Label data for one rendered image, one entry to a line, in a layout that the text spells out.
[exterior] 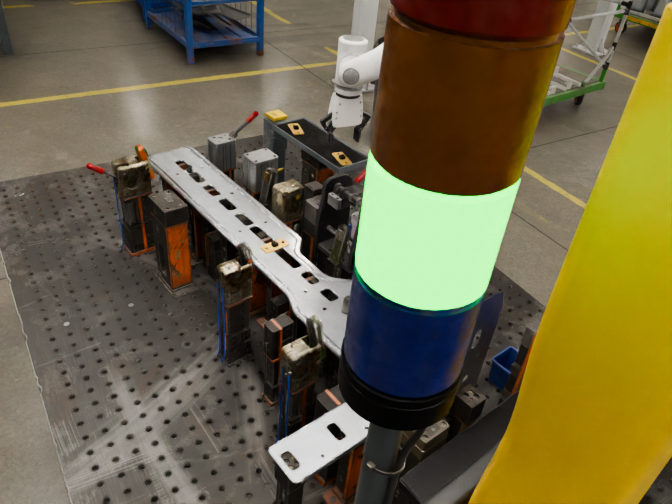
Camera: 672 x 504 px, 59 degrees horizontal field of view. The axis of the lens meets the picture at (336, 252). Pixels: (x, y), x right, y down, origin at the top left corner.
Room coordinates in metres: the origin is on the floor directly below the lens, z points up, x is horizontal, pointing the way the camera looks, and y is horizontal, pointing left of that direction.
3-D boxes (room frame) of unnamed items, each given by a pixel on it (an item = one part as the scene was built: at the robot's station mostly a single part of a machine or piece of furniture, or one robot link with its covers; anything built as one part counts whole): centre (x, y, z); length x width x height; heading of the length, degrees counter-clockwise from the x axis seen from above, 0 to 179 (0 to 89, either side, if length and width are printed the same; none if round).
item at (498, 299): (0.88, -0.30, 1.17); 0.12 x 0.01 x 0.34; 133
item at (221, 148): (1.97, 0.46, 0.88); 0.11 x 0.10 x 0.36; 133
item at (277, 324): (1.11, 0.12, 0.84); 0.11 x 0.08 x 0.29; 133
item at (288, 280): (1.43, 0.20, 1.00); 1.38 x 0.22 x 0.02; 43
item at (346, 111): (1.72, 0.02, 1.34); 0.10 x 0.07 x 0.11; 118
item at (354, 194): (1.49, -0.03, 0.94); 0.18 x 0.13 x 0.49; 43
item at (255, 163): (1.78, 0.28, 0.90); 0.13 x 0.10 x 0.41; 133
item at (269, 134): (2.01, 0.27, 0.92); 0.08 x 0.08 x 0.44; 43
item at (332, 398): (0.90, -0.04, 0.84); 0.11 x 0.10 x 0.28; 133
